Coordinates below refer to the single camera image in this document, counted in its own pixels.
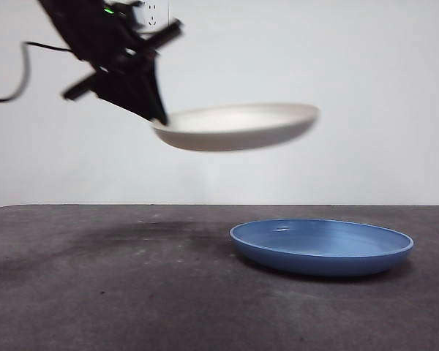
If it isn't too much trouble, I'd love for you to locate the black cable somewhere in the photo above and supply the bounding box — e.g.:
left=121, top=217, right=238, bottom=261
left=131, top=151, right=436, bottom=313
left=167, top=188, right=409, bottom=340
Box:
left=0, top=41, right=74, bottom=104

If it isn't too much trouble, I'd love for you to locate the blue plate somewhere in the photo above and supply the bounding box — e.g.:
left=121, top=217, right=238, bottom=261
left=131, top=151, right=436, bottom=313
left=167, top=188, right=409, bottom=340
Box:
left=228, top=218, right=415, bottom=277

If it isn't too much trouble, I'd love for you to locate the white plate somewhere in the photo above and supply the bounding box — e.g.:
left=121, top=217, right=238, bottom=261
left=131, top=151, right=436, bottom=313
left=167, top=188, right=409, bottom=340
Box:
left=150, top=102, right=320, bottom=153

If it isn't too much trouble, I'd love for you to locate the white wall socket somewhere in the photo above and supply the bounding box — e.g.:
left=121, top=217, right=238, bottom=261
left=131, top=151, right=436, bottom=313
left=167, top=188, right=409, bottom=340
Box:
left=137, top=0, right=171, bottom=36

